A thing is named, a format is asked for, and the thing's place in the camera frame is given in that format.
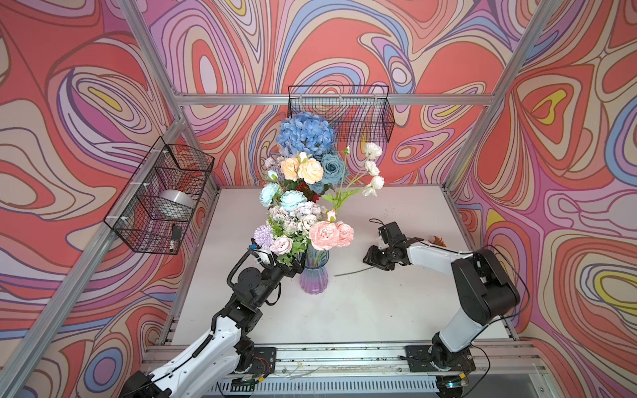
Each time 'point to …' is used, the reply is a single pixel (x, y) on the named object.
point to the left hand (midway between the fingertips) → (301, 246)
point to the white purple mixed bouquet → (275, 164)
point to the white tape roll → (175, 202)
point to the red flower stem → (309, 194)
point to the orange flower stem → (435, 240)
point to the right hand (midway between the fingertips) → (369, 266)
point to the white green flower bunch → (289, 234)
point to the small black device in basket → (177, 232)
